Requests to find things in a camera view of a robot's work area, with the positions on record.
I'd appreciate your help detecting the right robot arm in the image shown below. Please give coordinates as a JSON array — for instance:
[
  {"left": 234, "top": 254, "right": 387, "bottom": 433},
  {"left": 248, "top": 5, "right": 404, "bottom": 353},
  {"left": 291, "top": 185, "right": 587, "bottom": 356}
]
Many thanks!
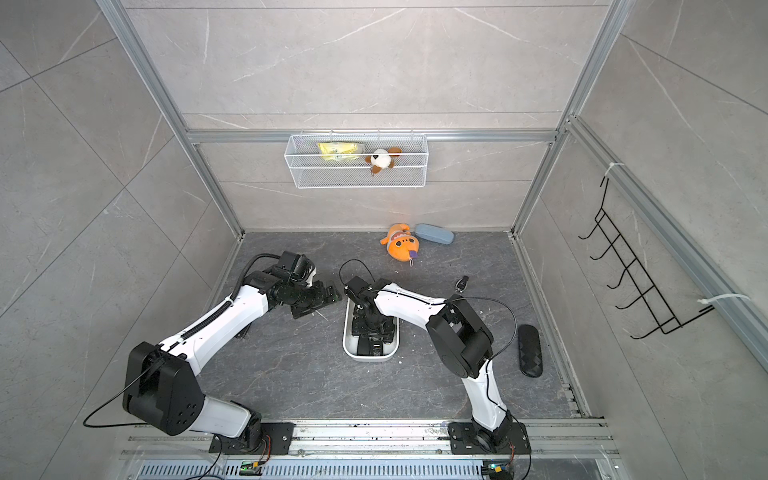
[{"left": 343, "top": 276, "right": 513, "bottom": 443}]

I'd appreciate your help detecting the white wire wall basket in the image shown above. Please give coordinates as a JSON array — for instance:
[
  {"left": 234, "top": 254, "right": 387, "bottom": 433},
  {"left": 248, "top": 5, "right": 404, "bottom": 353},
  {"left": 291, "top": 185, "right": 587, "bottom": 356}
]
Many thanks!
[{"left": 284, "top": 131, "right": 429, "bottom": 189}]

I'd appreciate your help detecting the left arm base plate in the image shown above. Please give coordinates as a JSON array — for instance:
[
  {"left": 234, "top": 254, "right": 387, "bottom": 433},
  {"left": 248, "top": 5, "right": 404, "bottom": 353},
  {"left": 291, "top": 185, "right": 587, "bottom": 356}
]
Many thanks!
[{"left": 208, "top": 422, "right": 295, "bottom": 456}]

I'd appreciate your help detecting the aluminium mounting rail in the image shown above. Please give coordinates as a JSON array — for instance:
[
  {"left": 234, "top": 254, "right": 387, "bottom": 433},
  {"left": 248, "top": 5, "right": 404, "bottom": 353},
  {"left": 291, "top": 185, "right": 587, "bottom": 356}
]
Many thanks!
[{"left": 116, "top": 418, "right": 620, "bottom": 460}]

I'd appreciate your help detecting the white storage box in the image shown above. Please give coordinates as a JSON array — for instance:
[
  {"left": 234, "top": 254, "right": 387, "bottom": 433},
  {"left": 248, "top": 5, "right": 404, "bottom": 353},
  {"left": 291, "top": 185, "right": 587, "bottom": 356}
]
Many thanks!
[{"left": 342, "top": 299, "right": 400, "bottom": 363}]

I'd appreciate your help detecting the orange plush toy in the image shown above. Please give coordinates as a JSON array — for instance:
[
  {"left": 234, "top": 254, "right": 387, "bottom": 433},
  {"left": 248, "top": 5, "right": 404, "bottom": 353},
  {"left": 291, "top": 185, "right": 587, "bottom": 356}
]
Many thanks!
[{"left": 380, "top": 223, "right": 419, "bottom": 263}]

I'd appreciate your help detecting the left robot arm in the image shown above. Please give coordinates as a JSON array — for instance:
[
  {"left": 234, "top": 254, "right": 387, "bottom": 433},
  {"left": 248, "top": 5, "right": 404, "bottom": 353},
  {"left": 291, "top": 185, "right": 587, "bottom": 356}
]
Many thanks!
[{"left": 116, "top": 251, "right": 341, "bottom": 447}]

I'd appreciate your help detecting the black silver Mercedes key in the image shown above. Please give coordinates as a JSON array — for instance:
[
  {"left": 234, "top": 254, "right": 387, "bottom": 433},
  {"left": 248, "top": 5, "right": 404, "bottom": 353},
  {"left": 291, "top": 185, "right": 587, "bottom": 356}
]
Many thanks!
[{"left": 454, "top": 275, "right": 469, "bottom": 293}]

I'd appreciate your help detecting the blue glasses case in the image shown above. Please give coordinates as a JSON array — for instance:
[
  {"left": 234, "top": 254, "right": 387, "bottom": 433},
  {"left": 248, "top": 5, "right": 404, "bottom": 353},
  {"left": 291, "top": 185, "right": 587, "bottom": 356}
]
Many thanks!
[{"left": 413, "top": 224, "right": 455, "bottom": 245}]

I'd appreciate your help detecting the brown white plush dog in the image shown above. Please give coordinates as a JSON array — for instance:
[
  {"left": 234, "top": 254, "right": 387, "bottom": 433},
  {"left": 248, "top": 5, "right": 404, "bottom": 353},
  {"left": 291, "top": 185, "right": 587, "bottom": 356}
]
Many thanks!
[{"left": 365, "top": 147, "right": 402, "bottom": 175}]

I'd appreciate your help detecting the yellow packet in basket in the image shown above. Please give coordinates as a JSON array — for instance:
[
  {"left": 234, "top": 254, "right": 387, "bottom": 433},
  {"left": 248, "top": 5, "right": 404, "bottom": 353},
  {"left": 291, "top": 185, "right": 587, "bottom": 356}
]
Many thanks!
[{"left": 317, "top": 142, "right": 365, "bottom": 162}]

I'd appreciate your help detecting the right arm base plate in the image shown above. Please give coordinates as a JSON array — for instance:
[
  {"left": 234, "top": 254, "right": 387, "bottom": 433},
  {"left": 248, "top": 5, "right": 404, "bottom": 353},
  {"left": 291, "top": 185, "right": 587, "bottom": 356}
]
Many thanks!
[{"left": 447, "top": 417, "right": 531, "bottom": 455}]

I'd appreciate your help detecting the black silver car key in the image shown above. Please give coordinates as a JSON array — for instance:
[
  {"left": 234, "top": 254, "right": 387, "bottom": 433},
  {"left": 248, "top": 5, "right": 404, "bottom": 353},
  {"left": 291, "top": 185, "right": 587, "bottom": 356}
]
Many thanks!
[{"left": 357, "top": 335, "right": 386, "bottom": 357}]

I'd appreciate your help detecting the black wall hook rack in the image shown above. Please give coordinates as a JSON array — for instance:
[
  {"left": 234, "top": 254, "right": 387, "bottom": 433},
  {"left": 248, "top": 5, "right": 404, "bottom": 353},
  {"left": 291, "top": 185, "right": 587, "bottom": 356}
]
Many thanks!
[{"left": 577, "top": 177, "right": 715, "bottom": 341}]

